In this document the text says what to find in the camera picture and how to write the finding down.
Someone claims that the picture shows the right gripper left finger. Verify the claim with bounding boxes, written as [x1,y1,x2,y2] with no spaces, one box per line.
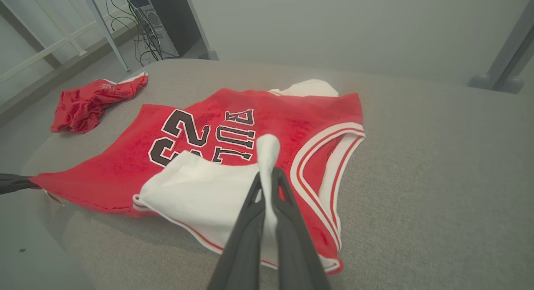
[207,171,268,290]

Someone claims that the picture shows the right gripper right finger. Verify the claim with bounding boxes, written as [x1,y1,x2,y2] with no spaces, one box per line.
[271,167,332,290]

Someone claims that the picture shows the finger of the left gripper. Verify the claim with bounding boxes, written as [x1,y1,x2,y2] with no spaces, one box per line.
[0,173,41,196]

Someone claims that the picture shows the red shorts with white stripes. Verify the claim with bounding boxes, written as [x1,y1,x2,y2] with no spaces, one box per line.
[50,72,149,134]

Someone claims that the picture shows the red Bulls jersey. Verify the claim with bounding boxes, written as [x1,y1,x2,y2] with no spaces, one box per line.
[29,78,367,276]

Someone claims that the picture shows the grey fabric sofa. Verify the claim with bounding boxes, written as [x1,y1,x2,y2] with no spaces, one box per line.
[0,58,534,290]

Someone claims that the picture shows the dark computer tower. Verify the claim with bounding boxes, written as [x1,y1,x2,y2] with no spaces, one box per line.
[125,0,209,59]

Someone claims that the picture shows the white metal frame leg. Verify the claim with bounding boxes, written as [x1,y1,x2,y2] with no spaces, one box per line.
[78,0,131,73]

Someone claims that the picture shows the white power strip with cables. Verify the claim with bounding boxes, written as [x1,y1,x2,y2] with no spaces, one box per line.
[102,0,181,68]

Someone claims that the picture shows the grey metal post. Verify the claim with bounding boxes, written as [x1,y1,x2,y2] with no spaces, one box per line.
[468,0,534,95]

